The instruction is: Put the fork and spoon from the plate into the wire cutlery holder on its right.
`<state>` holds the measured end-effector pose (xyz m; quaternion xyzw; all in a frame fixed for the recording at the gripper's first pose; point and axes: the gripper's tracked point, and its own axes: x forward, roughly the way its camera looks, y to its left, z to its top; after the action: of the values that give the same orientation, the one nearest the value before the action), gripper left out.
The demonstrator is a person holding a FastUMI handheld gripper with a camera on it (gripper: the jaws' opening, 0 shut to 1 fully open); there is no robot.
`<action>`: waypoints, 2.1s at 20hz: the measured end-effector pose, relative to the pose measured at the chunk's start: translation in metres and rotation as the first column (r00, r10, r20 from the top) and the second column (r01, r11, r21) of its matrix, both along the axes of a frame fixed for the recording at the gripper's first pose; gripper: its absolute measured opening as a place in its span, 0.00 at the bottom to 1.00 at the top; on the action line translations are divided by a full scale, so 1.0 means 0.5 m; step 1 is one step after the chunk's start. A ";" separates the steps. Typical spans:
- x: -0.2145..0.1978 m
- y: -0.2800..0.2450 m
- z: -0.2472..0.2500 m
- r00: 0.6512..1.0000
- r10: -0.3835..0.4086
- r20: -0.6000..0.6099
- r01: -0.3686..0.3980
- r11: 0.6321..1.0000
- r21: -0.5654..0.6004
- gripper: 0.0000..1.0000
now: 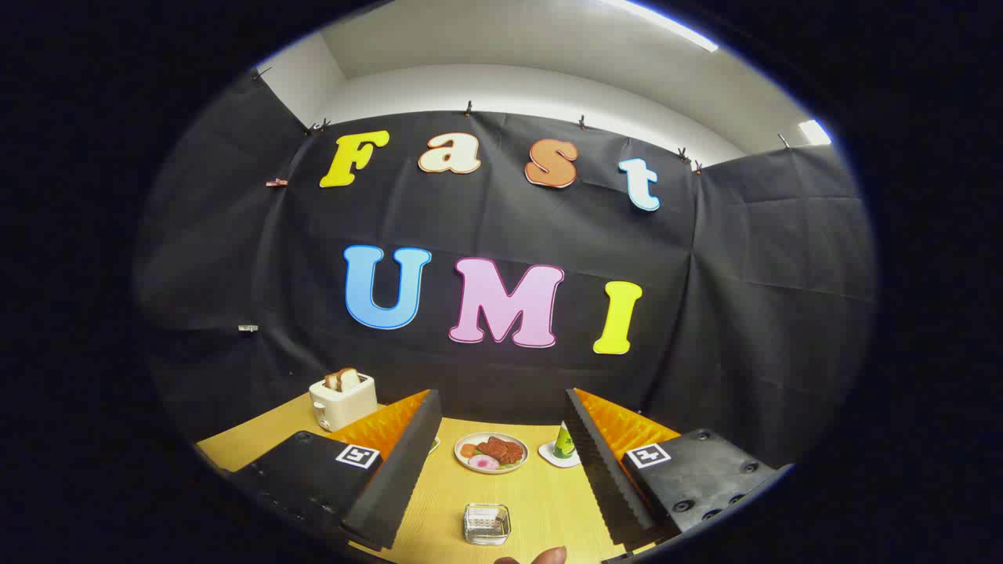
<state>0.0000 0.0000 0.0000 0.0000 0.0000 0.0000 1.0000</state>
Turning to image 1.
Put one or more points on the small white square dish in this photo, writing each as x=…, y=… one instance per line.
x=548, y=454

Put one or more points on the brown meat pieces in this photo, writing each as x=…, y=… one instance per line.
x=501, y=450

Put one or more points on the toast bread slice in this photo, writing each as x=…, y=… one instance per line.
x=349, y=377
x=332, y=381

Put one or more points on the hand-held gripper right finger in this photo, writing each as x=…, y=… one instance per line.
x=607, y=470

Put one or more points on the green drink bottle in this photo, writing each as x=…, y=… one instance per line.
x=563, y=445

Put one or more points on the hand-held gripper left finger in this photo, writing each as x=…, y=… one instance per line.
x=396, y=478

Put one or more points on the row of black cloth clips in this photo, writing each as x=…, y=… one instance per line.
x=468, y=108

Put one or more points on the square ceiling light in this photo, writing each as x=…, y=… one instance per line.
x=815, y=131

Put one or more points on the white oval food plate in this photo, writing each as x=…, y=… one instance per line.
x=462, y=462

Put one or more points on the cream toaster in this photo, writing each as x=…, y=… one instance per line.
x=349, y=403

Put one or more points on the pink round food slice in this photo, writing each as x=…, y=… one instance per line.
x=483, y=462

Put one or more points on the black backdrop cloth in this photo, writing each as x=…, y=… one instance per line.
x=486, y=219

